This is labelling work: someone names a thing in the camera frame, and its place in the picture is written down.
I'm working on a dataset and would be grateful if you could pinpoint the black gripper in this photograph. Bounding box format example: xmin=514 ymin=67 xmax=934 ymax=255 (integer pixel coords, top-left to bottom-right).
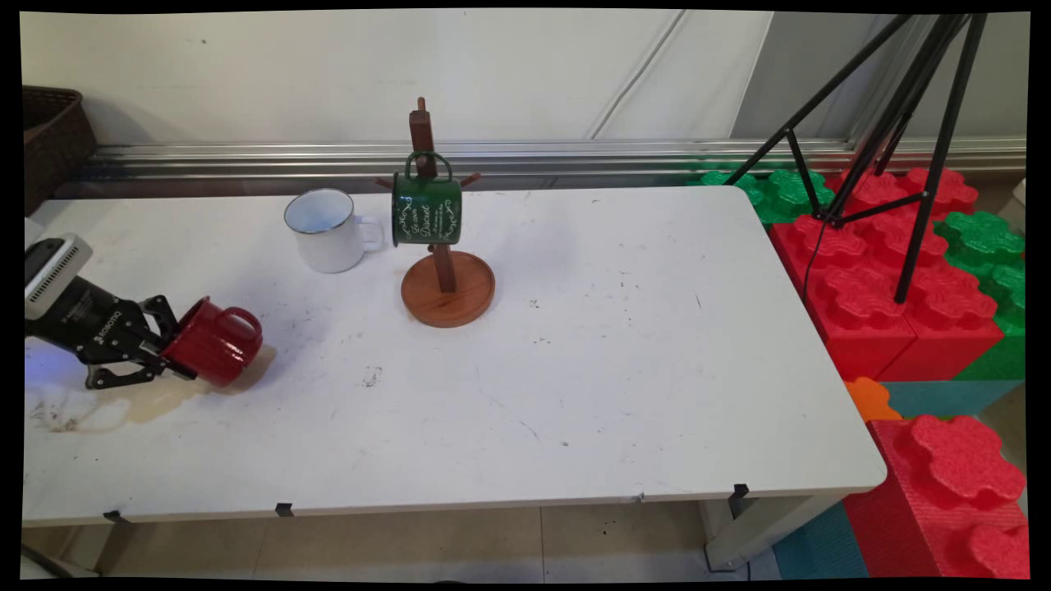
xmin=25 ymin=276 xmax=198 ymax=391

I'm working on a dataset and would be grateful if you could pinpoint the red enamel mug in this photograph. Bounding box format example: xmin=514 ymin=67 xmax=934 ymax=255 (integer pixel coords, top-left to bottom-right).
xmin=160 ymin=295 xmax=264 ymax=388

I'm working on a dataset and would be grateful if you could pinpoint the white enamel mug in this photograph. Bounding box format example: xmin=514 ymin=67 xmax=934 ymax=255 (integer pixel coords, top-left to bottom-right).
xmin=283 ymin=188 xmax=385 ymax=274

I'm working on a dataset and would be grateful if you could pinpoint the dark wicker basket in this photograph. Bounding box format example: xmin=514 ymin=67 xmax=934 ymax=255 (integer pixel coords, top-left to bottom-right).
xmin=22 ymin=86 xmax=99 ymax=216

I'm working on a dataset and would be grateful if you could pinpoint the wooden mug tree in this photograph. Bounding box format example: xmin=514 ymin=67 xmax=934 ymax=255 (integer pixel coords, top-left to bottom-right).
xmin=375 ymin=97 xmax=497 ymax=329

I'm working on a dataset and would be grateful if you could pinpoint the green enamel mug with lettering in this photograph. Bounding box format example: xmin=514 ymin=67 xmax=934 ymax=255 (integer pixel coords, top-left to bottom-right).
xmin=391 ymin=152 xmax=463 ymax=248

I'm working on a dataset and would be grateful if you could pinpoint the white table leg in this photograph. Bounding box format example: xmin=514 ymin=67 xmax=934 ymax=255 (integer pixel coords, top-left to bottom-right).
xmin=698 ymin=492 xmax=847 ymax=573

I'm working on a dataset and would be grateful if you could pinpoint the green foam block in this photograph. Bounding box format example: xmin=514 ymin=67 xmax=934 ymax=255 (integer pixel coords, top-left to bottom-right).
xmin=934 ymin=210 xmax=1027 ymax=381
xmin=686 ymin=168 xmax=837 ymax=224

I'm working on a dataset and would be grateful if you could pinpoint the teal foam block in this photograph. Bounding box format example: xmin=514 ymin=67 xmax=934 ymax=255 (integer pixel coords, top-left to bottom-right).
xmin=772 ymin=501 xmax=870 ymax=580

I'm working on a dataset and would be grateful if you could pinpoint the large red foam block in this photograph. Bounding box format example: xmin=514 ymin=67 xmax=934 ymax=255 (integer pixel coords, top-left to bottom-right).
xmin=768 ymin=212 xmax=1004 ymax=383

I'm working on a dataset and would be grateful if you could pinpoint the orange foam piece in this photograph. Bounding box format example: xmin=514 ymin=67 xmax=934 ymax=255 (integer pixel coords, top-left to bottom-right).
xmin=843 ymin=376 xmax=902 ymax=424

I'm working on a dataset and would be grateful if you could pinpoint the black tripod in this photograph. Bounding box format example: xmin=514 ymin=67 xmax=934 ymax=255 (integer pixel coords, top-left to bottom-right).
xmin=723 ymin=12 xmax=989 ymax=305

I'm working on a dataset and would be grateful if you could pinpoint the pinkish red bumpy foam block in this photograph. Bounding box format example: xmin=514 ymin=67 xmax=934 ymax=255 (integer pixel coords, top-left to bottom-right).
xmin=843 ymin=413 xmax=1030 ymax=580

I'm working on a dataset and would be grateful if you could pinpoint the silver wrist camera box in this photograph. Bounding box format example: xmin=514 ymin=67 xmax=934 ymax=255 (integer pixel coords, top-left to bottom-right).
xmin=25 ymin=234 xmax=94 ymax=321

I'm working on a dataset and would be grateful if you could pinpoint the aluminium wall rail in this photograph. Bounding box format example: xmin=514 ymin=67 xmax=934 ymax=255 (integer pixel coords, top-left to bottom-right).
xmin=53 ymin=138 xmax=1027 ymax=198

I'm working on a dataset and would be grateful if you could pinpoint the white wall conduit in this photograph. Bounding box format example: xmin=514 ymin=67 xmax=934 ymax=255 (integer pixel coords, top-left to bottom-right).
xmin=587 ymin=10 xmax=686 ymax=140

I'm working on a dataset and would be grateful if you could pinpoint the thin black tripod cable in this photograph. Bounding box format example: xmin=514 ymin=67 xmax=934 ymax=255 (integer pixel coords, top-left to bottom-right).
xmin=801 ymin=215 xmax=826 ymax=300

